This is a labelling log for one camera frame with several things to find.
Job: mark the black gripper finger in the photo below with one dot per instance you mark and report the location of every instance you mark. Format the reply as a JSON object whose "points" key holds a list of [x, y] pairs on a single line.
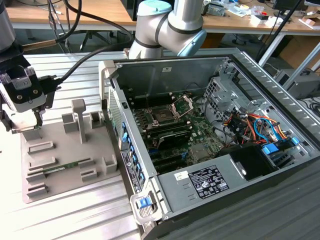
{"points": [[39, 117], [5, 122]]}

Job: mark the silver CPU green board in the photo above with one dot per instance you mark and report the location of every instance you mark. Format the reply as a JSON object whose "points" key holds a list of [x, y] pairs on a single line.
{"points": [[25, 123]]}

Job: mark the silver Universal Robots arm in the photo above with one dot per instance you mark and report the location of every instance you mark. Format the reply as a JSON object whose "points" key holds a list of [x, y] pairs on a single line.
{"points": [[175, 15]]}

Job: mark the black RAM slot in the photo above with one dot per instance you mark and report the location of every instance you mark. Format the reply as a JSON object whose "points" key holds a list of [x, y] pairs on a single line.
{"points": [[170, 130], [155, 97], [155, 103], [165, 126]]}

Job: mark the CPU socket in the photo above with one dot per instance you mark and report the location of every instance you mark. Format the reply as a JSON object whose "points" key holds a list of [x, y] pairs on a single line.
{"points": [[163, 117]]}

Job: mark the black expansion slot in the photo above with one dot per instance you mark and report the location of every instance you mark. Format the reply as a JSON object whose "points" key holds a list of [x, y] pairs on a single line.
{"points": [[170, 166], [170, 155]]}

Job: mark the grey plastic parts rack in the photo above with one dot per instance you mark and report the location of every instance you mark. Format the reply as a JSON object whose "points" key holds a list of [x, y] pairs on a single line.
{"points": [[75, 150]]}

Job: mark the green RAM stick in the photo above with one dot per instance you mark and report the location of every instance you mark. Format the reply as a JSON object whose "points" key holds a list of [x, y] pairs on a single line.
{"points": [[62, 167]]}

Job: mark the black office chair base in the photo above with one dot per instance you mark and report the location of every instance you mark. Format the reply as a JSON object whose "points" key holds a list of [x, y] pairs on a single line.
{"points": [[90, 37]]}

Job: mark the open grey PC case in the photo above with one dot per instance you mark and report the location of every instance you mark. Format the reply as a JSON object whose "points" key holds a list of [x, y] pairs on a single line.
{"points": [[150, 75]]}

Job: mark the black computer tower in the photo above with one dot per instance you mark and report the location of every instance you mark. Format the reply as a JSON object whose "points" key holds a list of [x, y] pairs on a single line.
{"points": [[128, 10]]}

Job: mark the blue case latch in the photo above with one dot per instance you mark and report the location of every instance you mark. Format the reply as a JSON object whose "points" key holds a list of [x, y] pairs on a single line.
{"points": [[145, 203]]}

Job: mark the black graphics card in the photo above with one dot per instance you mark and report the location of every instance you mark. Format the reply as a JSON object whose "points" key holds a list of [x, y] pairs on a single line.
{"points": [[175, 138]]}

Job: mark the grey power supply unit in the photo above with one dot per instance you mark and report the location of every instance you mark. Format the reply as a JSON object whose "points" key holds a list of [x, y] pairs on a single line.
{"points": [[175, 197]]}

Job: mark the green motherboard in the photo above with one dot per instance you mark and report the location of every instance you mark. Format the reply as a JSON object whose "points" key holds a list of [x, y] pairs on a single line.
{"points": [[200, 127]]}

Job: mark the silver chipset heatsink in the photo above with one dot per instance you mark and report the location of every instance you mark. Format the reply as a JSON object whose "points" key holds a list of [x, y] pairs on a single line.
{"points": [[198, 151]]}

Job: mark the silver metal drive cage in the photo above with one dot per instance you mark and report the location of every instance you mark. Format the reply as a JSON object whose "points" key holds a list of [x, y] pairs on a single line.
{"points": [[221, 96]]}

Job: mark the silver optical drive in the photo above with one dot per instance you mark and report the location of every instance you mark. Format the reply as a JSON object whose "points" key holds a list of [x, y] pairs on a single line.
{"points": [[216, 10]]}

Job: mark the white papers pile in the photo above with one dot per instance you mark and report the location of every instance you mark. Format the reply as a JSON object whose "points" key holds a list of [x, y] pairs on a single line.
{"points": [[237, 10]]}

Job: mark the blue disk carrier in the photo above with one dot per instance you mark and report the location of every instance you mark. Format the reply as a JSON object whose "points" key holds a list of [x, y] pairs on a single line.
{"points": [[270, 149]]}

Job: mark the black tripod pole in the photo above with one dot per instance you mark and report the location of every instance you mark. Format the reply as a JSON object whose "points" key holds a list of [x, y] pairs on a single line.
{"points": [[279, 28]]}

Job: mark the blue plastic tab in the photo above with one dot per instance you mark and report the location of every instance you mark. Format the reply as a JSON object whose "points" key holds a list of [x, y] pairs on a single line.
{"points": [[295, 141]]}

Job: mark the grey computer box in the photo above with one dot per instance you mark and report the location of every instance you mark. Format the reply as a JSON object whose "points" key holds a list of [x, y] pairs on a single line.
{"points": [[300, 83]]}

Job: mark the black monitor stand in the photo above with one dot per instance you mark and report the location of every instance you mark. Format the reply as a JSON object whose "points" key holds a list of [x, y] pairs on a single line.
{"points": [[281, 6]]}

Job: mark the wooden desk white legs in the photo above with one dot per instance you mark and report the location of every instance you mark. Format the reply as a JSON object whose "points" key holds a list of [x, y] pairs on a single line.
{"points": [[295, 27]]}

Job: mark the brown cardboard box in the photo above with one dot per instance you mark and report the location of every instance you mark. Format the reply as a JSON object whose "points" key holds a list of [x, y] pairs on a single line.
{"points": [[302, 50]]}

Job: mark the small cardboard piece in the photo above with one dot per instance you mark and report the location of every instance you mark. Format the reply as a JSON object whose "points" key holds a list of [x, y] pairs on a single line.
{"points": [[310, 23]]}

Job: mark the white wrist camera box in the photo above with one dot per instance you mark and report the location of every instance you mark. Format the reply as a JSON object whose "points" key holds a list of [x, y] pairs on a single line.
{"points": [[25, 86]]}

